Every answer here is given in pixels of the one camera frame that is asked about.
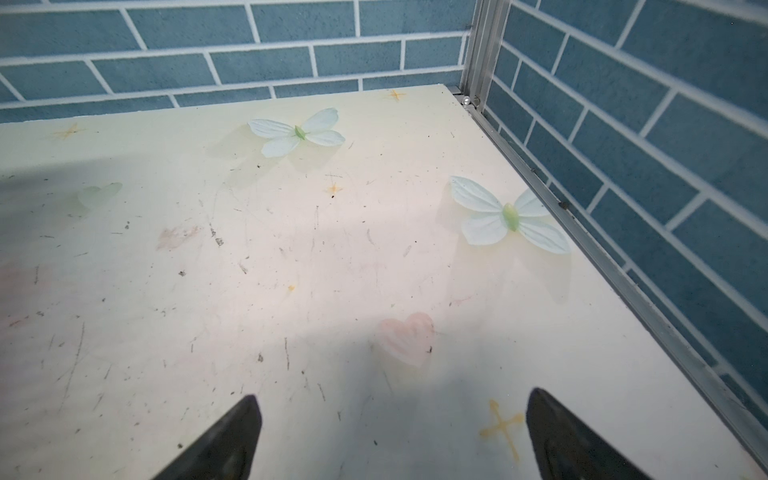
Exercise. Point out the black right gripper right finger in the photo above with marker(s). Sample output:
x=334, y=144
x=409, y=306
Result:
x=567, y=448

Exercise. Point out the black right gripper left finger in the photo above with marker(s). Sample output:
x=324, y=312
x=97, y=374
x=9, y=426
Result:
x=224, y=451

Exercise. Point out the aluminium right table edge rail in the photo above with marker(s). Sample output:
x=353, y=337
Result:
x=704, y=379

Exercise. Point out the aluminium right corner post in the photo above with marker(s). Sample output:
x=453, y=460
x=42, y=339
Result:
x=484, y=42

